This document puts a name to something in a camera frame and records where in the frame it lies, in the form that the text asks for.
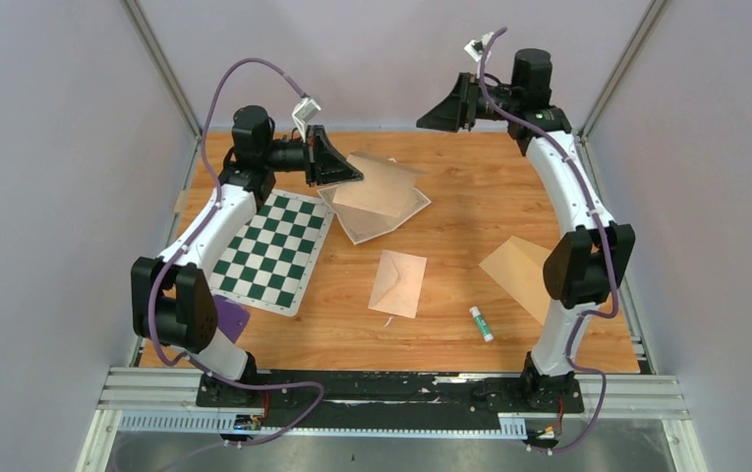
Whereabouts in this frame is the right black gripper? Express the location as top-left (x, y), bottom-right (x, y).
top-left (417, 72), bottom-right (521, 133)

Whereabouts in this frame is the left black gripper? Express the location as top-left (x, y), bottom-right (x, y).
top-left (260, 126), bottom-right (362, 188)

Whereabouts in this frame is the pink paper envelope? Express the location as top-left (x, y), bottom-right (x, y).
top-left (368, 250), bottom-right (427, 319)

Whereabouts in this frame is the tan kraft envelope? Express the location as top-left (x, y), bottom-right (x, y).
top-left (480, 236), bottom-right (550, 326)

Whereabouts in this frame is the cream letter sheet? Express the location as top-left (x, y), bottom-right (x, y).
top-left (332, 150), bottom-right (425, 217)

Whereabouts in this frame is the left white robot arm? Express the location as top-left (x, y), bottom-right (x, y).
top-left (131, 97), bottom-right (364, 406)

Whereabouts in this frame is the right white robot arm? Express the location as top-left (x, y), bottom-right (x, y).
top-left (416, 48), bottom-right (636, 411)

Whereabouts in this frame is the green white chessboard mat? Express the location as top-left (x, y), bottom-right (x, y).
top-left (208, 190), bottom-right (335, 317)

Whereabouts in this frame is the purple plastic piece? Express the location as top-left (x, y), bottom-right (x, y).
top-left (213, 295), bottom-right (251, 343)

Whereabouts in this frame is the white green glue stick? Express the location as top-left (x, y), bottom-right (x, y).
top-left (470, 306), bottom-right (494, 342)

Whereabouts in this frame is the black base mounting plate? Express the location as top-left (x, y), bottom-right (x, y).
top-left (196, 370), bottom-right (584, 431)

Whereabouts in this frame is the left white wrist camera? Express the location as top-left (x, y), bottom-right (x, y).
top-left (291, 95), bottom-right (322, 139)

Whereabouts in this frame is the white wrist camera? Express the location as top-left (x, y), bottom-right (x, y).
top-left (464, 31), bottom-right (494, 63)
top-left (291, 95), bottom-right (322, 139)

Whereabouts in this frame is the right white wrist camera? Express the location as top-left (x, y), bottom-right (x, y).
top-left (464, 31), bottom-right (494, 63)

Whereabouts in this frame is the aluminium frame rail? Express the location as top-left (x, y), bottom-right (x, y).
top-left (77, 367), bottom-right (706, 471)

